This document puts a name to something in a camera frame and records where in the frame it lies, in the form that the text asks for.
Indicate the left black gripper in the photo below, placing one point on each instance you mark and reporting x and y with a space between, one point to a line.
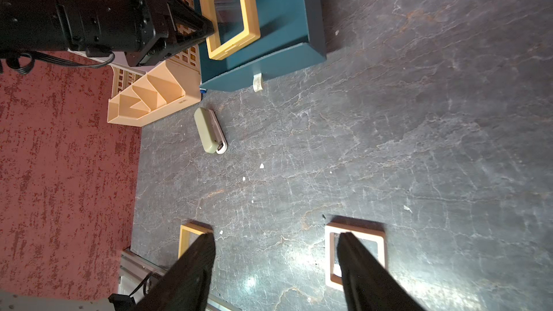
141 29

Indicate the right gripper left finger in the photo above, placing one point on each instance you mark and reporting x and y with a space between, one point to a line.
186 285

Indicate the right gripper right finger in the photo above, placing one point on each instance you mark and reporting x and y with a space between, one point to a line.
366 283

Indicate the large wooden frame box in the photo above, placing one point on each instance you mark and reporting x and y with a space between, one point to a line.
188 232
250 33

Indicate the small wooden frame box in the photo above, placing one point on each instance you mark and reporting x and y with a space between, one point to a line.
373 240

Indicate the large wooden frame box front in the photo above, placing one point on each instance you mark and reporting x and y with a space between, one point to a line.
188 232

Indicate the teal three-drawer cabinet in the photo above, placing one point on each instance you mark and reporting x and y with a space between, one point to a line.
292 39

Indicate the beige lattice file organizer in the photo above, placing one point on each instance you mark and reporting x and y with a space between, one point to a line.
167 88

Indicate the beige whiteboard eraser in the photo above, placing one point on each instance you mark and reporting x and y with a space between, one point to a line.
210 131

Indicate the aluminium front rail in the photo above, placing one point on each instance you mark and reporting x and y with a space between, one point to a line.
133 270

